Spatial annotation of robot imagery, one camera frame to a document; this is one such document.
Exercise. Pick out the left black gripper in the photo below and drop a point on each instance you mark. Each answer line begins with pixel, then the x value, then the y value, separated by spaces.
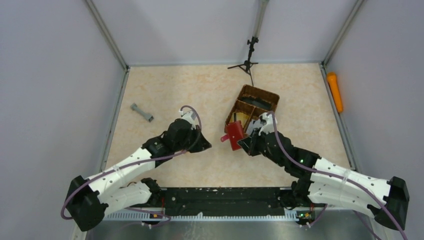
pixel 201 144

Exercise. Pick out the gold card in basket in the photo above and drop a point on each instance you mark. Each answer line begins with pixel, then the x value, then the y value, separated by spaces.
pixel 241 117

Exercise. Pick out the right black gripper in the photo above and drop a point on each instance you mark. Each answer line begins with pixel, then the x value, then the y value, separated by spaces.
pixel 249 143

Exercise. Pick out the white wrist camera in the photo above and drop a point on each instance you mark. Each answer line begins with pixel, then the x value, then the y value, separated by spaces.
pixel 266 124
pixel 189 116

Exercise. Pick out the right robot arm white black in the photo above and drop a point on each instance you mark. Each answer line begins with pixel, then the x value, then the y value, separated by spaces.
pixel 323 182

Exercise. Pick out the orange flashlight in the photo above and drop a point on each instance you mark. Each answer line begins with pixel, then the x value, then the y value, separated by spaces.
pixel 335 92

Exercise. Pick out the white perforated cable duct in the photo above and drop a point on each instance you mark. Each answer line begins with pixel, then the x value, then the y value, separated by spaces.
pixel 128 215

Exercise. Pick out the brown wicker divided basket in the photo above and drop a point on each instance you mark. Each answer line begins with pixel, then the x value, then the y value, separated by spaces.
pixel 254 112

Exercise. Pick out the black item in basket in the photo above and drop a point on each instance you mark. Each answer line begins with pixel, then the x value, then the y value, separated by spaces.
pixel 257 102

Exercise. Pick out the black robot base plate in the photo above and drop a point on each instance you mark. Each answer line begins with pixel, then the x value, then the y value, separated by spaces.
pixel 225 201

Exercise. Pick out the grey plastic connector piece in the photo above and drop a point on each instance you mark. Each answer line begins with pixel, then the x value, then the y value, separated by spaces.
pixel 147 116

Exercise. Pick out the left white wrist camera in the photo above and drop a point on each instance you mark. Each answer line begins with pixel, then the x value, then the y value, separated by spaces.
pixel 189 116

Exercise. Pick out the black mini tripod stand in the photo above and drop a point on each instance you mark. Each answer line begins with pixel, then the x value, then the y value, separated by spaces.
pixel 247 64

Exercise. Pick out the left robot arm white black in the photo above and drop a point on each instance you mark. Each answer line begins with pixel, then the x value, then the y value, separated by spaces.
pixel 89 200

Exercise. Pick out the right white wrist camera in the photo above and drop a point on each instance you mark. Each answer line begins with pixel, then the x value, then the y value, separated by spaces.
pixel 266 124

